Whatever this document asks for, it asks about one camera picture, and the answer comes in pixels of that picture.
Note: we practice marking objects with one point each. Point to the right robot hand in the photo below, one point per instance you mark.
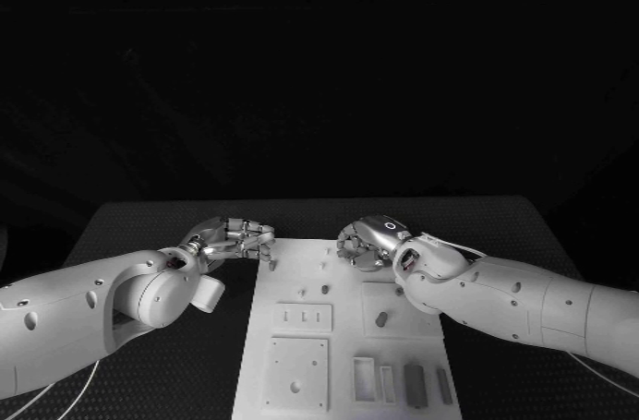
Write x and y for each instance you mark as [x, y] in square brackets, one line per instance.
[377, 235]

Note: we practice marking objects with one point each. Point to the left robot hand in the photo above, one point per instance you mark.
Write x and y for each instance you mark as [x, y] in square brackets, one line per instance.
[224, 233]

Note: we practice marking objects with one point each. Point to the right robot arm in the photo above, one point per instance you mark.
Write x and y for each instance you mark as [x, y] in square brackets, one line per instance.
[524, 298]

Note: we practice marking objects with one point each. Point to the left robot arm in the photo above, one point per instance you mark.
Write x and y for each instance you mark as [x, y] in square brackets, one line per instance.
[59, 323]

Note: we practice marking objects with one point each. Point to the white task board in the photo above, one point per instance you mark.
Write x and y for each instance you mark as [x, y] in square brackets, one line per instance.
[344, 350]

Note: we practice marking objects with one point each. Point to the thick grey long cylinder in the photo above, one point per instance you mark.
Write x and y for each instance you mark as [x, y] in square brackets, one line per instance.
[414, 385]

